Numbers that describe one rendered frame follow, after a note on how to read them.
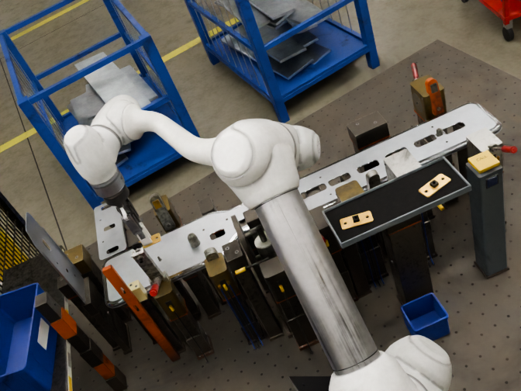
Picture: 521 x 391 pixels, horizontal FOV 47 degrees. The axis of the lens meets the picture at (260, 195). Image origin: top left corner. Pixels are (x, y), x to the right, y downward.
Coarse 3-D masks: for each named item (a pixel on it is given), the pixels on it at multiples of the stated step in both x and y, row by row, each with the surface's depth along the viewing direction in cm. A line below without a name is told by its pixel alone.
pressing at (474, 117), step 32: (416, 128) 200; (480, 128) 191; (352, 160) 199; (416, 160) 189; (320, 192) 192; (192, 224) 200; (224, 224) 196; (128, 256) 199; (160, 256) 194; (192, 256) 190
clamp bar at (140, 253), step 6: (138, 246) 169; (132, 252) 167; (138, 252) 167; (144, 252) 167; (138, 258) 166; (144, 258) 168; (150, 258) 171; (138, 264) 169; (144, 264) 170; (150, 264) 171; (144, 270) 172; (150, 270) 173; (156, 270) 174; (150, 276) 175; (156, 276) 176; (162, 276) 177
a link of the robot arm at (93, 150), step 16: (80, 128) 158; (96, 128) 164; (64, 144) 157; (80, 144) 156; (96, 144) 158; (112, 144) 164; (80, 160) 158; (96, 160) 159; (112, 160) 164; (96, 176) 162; (112, 176) 165
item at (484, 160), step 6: (474, 156) 161; (480, 156) 160; (486, 156) 159; (492, 156) 159; (474, 162) 159; (480, 162) 159; (486, 162) 158; (492, 162) 157; (498, 162) 157; (474, 168) 159; (480, 168) 157; (486, 168) 157
